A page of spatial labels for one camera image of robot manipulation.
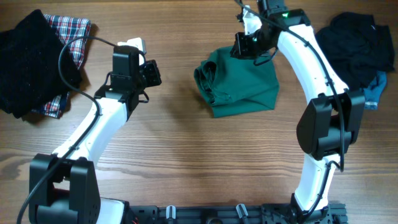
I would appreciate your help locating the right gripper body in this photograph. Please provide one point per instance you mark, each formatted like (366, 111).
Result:
(250, 46)

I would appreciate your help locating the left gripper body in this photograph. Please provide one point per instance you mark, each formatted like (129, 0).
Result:
(148, 76)

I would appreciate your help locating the green cloth garment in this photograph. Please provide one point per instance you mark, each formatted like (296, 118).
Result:
(234, 86)

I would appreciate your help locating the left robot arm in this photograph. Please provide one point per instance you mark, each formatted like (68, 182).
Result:
(63, 187)

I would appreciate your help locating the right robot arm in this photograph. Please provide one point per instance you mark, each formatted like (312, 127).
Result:
(332, 118)

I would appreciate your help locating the red plaid shirt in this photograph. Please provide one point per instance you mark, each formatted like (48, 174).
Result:
(66, 29)

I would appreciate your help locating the black crumpled garment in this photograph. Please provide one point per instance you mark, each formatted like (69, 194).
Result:
(357, 48)

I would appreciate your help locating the black folded garment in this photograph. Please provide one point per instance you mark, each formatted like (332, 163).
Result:
(32, 61)

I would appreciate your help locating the blue denim garment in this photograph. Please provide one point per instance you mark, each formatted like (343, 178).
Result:
(374, 91)

